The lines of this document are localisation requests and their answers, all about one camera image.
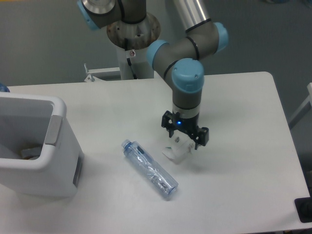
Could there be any black clamp at table corner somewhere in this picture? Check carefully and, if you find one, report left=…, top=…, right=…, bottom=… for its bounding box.
left=294, top=197, right=312, bottom=223

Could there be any white left table bracket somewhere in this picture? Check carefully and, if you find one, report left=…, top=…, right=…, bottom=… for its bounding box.
left=84, top=63, right=121, bottom=82

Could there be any black cable on pedestal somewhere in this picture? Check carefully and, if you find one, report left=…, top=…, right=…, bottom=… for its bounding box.
left=124, top=38, right=137, bottom=79

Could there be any white trash can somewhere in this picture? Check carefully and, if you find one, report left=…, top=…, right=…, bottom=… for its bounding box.
left=0, top=92, right=84, bottom=197

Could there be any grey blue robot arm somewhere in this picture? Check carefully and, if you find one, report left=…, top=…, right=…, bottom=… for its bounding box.
left=77, top=0, right=229, bottom=146

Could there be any white frame at right edge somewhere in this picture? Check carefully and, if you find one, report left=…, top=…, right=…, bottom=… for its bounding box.
left=288, top=82, right=312, bottom=129

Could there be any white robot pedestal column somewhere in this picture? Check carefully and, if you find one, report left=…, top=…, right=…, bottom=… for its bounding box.
left=106, top=12, right=162, bottom=80

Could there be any clear blue plastic bottle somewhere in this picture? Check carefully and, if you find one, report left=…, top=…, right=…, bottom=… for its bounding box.
left=121, top=139, right=178, bottom=199

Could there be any trash inside can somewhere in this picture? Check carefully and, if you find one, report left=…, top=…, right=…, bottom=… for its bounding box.
left=0, top=143, right=42, bottom=160

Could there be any blue object at left edge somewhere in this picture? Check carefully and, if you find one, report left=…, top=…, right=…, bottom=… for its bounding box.
left=0, top=83, right=10, bottom=93

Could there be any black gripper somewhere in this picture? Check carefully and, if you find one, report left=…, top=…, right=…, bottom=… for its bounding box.
left=161, top=108, right=209, bottom=150

